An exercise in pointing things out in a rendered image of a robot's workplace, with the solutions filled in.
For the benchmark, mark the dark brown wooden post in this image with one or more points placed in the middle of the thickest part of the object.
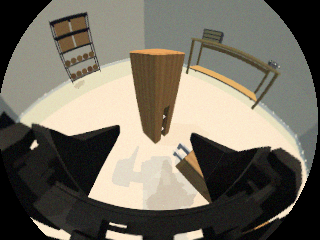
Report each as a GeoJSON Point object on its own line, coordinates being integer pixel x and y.
{"type": "Point", "coordinates": [156, 76]}

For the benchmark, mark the wooden rail with metal hooks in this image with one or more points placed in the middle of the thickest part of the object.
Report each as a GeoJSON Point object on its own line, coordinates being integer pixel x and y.
{"type": "Point", "coordinates": [191, 170]}

